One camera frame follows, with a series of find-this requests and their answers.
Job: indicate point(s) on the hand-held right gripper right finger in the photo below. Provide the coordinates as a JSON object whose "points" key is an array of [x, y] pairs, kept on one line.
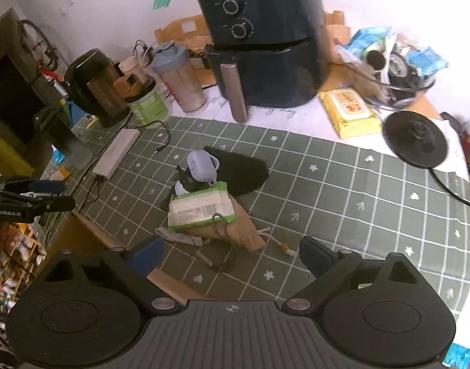
{"points": [[315, 255]]}

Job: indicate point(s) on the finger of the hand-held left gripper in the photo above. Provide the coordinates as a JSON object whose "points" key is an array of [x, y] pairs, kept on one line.
{"points": [[43, 186], [50, 203]]}

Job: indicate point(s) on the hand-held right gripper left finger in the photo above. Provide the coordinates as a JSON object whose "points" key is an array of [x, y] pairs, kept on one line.
{"points": [[148, 254]]}

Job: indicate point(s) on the tan burlap bag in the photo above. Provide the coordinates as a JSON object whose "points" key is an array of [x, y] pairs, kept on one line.
{"points": [[243, 223]]}

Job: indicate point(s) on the black soft pouch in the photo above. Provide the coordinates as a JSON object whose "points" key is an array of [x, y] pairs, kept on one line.
{"points": [[244, 173]]}

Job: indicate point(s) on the grey cloth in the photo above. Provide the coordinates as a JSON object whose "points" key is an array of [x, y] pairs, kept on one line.
{"points": [[177, 235]]}

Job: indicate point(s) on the dark plastic tumbler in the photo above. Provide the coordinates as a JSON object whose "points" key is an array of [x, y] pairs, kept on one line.
{"points": [[66, 138]]}

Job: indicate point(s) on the green grid tablecloth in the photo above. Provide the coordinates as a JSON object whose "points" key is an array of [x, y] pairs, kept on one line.
{"points": [[335, 200]]}

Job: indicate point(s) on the green white wipes packet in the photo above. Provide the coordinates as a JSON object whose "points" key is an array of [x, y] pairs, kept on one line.
{"points": [[196, 207]]}

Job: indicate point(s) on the black plastic bag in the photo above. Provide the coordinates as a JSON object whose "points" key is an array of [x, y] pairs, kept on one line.
{"points": [[183, 182]]}

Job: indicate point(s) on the lavender plastic case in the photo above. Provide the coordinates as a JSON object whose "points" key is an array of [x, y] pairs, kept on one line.
{"points": [[198, 165]]}

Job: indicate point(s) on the black steel kettle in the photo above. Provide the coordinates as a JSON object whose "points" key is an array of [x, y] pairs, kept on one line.
{"points": [[100, 88]]}

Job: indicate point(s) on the green white jar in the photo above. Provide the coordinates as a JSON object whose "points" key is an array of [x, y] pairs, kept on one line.
{"points": [[148, 108]]}

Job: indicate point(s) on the brown cardboard piece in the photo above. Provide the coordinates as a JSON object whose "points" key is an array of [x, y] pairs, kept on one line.
{"points": [[126, 83]]}

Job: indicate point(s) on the white printed cloth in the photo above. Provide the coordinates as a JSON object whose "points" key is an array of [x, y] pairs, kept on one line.
{"points": [[296, 121]]}

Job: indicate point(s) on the miniature bicycle model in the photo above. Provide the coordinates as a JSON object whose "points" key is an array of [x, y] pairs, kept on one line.
{"points": [[41, 44]]}

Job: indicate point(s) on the yellow wet wipes pack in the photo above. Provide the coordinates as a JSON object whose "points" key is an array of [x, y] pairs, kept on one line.
{"points": [[350, 113]]}

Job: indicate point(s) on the black kettle base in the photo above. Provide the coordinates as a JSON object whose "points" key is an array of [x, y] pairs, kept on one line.
{"points": [[415, 138]]}

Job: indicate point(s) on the grey lidded shaker bottle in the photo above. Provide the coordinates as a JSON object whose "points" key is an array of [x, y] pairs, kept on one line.
{"points": [[181, 80]]}

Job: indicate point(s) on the glass bowl with clutter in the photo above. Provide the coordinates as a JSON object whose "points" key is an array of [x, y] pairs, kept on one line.
{"points": [[407, 92]]}

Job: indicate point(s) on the plain flat cardboard box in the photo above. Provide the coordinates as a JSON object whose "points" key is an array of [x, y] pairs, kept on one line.
{"points": [[338, 46]]}

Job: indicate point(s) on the flat cardboard box with label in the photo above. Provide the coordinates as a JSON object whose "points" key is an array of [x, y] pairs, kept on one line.
{"points": [[185, 30]]}

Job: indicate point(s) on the dark blue air fryer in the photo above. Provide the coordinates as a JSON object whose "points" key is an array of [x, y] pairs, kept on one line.
{"points": [[281, 46]]}

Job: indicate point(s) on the blue snack packet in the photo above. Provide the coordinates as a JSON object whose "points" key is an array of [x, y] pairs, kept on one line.
{"points": [[367, 38], [427, 61]]}

